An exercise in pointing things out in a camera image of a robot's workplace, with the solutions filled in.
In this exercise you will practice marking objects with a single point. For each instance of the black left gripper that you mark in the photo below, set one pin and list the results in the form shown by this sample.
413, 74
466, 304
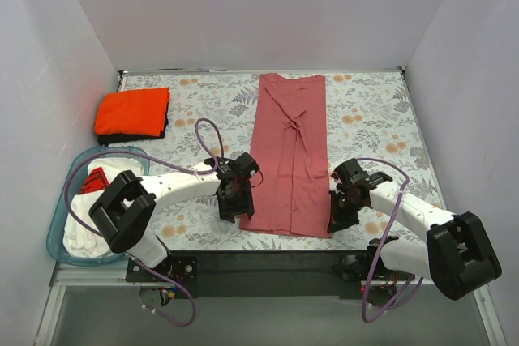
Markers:
234, 202

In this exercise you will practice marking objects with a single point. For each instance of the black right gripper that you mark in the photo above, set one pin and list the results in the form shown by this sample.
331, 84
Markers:
342, 211

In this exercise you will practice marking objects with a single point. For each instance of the pink t-shirt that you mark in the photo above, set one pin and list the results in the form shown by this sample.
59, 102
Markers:
289, 143

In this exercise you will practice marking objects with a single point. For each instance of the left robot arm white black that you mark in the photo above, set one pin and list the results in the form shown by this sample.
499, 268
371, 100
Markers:
123, 211

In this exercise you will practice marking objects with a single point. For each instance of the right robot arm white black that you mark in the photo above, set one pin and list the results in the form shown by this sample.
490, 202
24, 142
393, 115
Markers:
453, 250

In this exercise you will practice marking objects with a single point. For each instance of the floral tablecloth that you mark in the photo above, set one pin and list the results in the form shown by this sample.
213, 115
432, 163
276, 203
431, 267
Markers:
369, 116

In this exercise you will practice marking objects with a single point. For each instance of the folded orange t-shirt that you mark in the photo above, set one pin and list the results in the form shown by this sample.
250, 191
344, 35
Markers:
141, 95

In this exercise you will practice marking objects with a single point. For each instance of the white t-shirt red print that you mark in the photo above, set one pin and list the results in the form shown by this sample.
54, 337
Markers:
77, 240

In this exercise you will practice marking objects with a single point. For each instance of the folded black t-shirt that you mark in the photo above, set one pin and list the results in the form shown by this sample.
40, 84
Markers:
121, 139

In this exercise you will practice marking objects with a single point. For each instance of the teal plastic basket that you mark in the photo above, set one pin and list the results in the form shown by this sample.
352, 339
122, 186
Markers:
75, 178

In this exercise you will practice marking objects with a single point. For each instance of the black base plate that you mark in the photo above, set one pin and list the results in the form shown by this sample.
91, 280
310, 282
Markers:
264, 273

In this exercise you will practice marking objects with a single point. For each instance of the aluminium frame rail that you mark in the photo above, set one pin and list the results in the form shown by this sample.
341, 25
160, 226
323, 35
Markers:
96, 306

